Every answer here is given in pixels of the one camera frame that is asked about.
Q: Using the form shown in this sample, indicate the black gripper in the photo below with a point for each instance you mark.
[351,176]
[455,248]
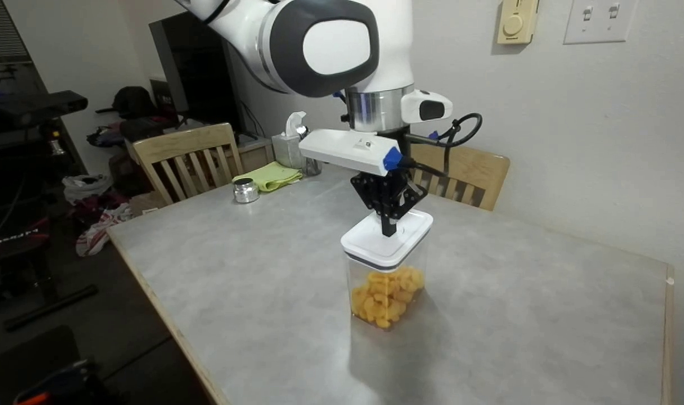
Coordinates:
[390,194]

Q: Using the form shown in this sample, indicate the white container lid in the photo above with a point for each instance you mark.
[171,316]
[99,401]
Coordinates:
[368,244]

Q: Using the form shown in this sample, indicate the clear plastic container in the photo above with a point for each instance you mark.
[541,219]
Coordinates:
[373,357]

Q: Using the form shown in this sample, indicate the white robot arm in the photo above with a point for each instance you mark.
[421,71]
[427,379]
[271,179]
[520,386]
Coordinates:
[319,49]

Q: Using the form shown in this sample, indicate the orange snack pieces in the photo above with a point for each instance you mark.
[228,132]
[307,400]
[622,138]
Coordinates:
[384,297]

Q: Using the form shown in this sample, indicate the metal pepper grinder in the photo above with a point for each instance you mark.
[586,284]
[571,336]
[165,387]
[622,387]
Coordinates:
[312,167]

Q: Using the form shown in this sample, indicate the wooden chair at far side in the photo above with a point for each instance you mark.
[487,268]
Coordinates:
[463,175]

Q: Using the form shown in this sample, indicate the wooden chair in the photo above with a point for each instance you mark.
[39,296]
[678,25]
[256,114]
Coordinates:
[463,175]
[187,162]

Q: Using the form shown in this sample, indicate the yellow-green cloth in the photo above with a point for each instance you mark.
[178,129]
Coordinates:
[271,176]

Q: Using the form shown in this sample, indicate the small metal cup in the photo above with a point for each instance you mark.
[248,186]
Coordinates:
[244,192]

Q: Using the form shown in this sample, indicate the wooden chair at left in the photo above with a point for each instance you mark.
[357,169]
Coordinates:
[187,162]

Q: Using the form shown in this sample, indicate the black monitor screen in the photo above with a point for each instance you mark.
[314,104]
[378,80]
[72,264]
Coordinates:
[196,71]

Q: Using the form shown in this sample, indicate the black exercise bench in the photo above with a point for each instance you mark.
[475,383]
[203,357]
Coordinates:
[27,158]

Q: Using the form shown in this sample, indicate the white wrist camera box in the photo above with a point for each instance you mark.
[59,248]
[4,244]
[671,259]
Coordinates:
[351,149]

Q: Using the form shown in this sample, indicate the beige wall thermostat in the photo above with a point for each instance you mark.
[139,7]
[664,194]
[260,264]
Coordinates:
[517,23]

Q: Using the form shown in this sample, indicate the white wall switch plate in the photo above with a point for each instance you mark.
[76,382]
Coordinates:
[600,21]

